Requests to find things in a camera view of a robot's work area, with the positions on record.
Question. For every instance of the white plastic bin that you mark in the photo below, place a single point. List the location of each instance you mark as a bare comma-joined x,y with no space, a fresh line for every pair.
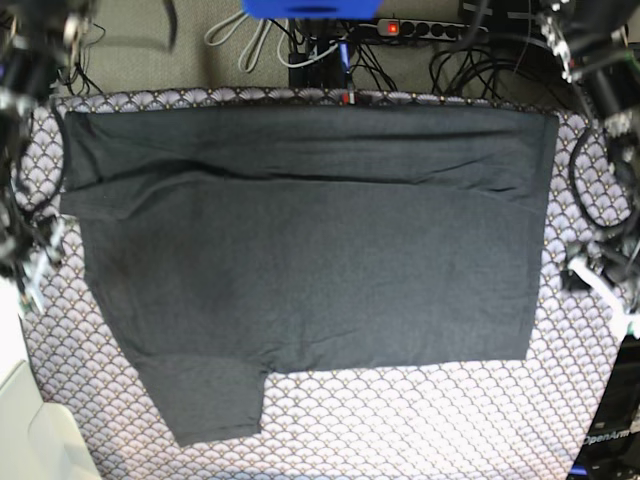
39,439

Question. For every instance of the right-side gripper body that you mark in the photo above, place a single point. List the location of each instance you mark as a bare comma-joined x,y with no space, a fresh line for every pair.
21,241

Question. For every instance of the fan-patterned tablecloth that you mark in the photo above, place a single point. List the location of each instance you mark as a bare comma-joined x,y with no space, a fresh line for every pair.
496,419

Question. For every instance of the black power strip red switch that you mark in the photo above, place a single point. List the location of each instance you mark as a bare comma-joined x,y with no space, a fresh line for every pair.
420,29

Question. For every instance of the black OpenArm box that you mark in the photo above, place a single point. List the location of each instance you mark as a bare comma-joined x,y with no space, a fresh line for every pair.
610,449

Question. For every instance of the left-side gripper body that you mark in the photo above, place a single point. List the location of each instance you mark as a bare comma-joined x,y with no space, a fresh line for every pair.
616,262

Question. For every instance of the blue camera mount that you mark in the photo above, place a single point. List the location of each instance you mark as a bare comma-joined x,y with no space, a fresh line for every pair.
311,9

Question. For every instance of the dark grey T-shirt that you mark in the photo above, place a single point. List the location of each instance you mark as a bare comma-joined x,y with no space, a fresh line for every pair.
225,244

